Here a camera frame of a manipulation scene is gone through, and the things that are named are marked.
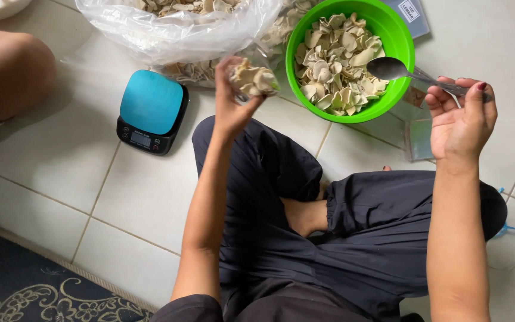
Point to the person's black trousers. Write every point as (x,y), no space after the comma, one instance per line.
(373,232)

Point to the pack of empty clear bags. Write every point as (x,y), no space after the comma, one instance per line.
(418,138)

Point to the person's bare foot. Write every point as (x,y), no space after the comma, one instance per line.
(304,217)

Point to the metal spoon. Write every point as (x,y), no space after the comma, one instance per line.
(387,68)

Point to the large clear bag of crackers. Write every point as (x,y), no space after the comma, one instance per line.
(172,31)

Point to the small clear bag of crackers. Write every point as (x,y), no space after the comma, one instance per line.
(254,79)

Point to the person's left hand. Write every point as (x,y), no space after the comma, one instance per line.
(228,112)

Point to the black kitchen scale blue plate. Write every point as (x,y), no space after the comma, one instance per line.
(150,105)

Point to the dark patterned carpet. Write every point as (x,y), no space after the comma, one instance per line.
(11,277)

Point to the grey pack with white label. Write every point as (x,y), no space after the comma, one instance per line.
(411,15)

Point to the green plastic bowl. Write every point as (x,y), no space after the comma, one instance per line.
(391,27)

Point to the heap of pale raw crackers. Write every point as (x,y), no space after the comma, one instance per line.
(338,62)

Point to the person's right hand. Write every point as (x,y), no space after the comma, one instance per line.
(458,132)

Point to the flat clear bag of crackers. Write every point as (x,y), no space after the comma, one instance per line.
(190,72)

